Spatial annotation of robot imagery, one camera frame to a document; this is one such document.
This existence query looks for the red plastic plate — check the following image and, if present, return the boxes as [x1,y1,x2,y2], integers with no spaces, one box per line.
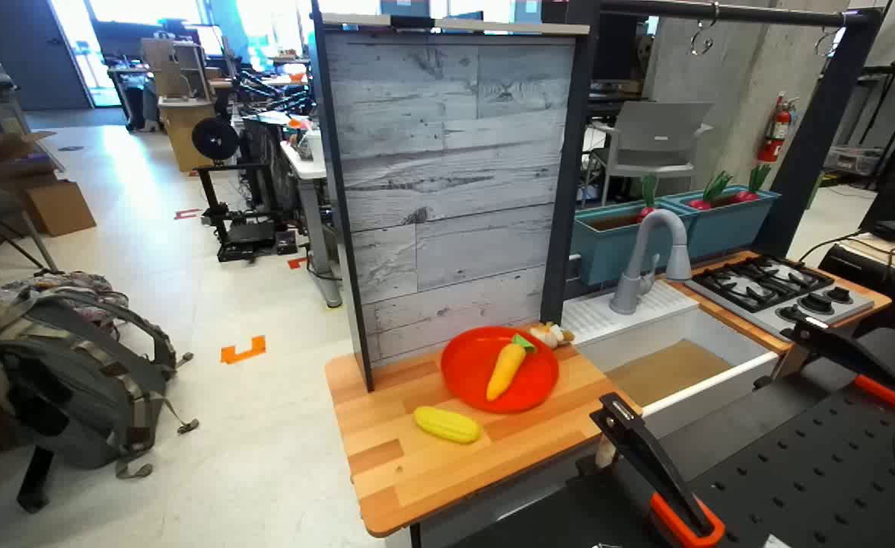
[439,324,562,416]

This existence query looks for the wooden cutting board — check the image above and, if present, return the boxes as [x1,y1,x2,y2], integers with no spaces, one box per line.
[321,338,638,538]

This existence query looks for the green toy plant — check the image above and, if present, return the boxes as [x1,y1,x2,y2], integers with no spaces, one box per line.
[700,167,738,208]
[746,161,776,197]
[635,171,662,213]

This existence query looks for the short teal planter box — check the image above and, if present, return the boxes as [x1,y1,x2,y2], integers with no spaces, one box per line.
[671,185,782,261]

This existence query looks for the red fire extinguisher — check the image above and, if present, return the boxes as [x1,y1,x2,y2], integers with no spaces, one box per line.
[754,90,796,167]

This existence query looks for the grey toy faucet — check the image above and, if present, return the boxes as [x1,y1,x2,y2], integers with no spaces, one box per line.
[608,208,695,317]

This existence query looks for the orange floor bracket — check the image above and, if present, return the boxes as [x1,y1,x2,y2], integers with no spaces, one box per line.
[219,332,270,369]

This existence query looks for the black machine on stand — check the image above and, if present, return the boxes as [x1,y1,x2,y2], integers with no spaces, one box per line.
[189,113,300,265]

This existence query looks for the beige toy garlic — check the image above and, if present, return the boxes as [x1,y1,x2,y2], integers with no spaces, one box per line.
[526,321,577,353]

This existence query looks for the black toy stove top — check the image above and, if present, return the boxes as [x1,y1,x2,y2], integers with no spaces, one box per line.
[671,248,895,356]

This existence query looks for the black stool leg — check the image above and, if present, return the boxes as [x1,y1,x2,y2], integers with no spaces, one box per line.
[14,445,61,515]

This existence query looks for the black clamp orange handle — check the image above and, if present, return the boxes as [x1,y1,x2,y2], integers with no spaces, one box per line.
[588,394,731,548]
[776,315,895,415]

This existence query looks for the tan wooden cabinet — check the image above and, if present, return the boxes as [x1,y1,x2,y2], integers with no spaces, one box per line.
[139,37,219,176]

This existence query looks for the grey wood-print backsplash panel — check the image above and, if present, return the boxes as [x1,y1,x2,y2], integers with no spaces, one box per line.
[310,9,601,395]

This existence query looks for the black metal kitchen frame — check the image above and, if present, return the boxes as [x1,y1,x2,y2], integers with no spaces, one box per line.
[592,0,889,261]

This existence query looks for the orange toy carrot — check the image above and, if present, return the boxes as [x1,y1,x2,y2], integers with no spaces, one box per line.
[484,332,540,404]

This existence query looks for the grey olive backpack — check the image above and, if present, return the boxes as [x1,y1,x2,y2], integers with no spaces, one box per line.
[0,268,204,480]

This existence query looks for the brown cardboard box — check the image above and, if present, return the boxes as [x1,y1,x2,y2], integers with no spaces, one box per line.
[20,179,99,242]

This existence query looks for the white workshop table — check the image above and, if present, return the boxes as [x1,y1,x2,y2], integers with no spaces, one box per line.
[277,134,347,312]

